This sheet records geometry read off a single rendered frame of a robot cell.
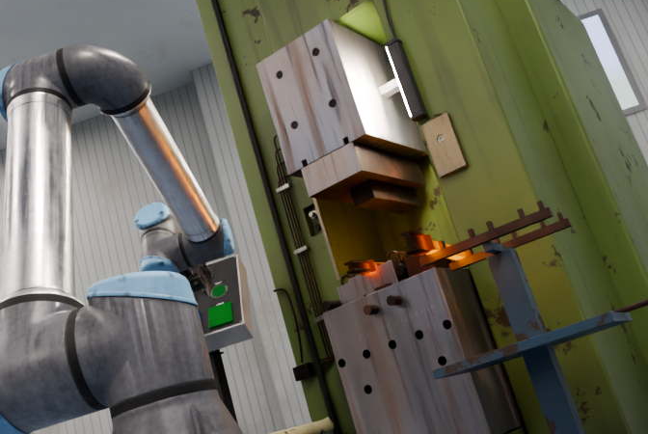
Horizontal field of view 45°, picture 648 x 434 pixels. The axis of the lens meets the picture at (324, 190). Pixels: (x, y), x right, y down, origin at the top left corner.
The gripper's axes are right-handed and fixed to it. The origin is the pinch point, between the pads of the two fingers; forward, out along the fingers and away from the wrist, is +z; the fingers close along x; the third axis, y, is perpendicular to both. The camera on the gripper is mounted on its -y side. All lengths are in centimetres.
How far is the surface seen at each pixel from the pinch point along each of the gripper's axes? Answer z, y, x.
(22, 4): 41, -333, -131
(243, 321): 11.2, 5.8, 6.7
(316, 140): -12, -34, 43
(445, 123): -11, -23, 81
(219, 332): 11.5, 6.5, -1.0
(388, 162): 3, -31, 61
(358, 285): 11.4, 6.1, 41.9
